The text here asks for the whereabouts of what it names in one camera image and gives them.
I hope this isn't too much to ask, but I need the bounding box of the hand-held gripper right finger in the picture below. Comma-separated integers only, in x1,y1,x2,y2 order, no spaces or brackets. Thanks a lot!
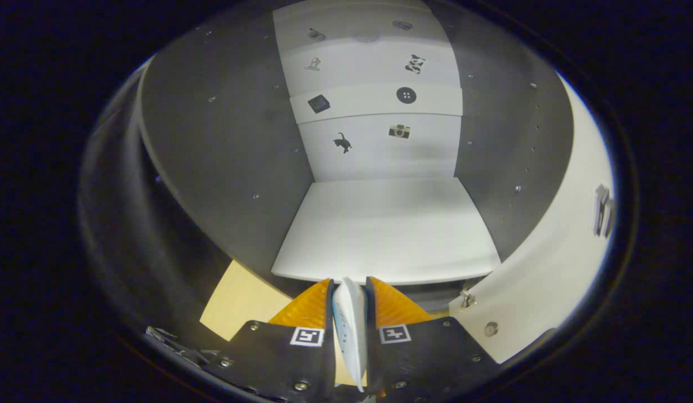
364,276,501,403

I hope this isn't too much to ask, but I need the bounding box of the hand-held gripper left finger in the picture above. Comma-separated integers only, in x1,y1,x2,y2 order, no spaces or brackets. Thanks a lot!
204,278,337,403

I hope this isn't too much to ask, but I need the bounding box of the blue white bottle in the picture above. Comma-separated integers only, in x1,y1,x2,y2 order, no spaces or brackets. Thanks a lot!
332,277,369,392

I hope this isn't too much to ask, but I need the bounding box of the light grey cabinet door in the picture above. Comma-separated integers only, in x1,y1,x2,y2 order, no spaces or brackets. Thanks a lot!
448,73,615,364

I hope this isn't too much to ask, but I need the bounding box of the white cabinet shelf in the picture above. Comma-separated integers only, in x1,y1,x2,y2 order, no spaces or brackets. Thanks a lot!
271,177,502,285

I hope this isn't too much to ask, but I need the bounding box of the grey cabinet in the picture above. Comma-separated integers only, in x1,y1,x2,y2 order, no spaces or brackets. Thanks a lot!
136,0,576,314

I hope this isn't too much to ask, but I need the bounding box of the black backdrop cloth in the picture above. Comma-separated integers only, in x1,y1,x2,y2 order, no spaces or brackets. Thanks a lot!
78,73,235,348

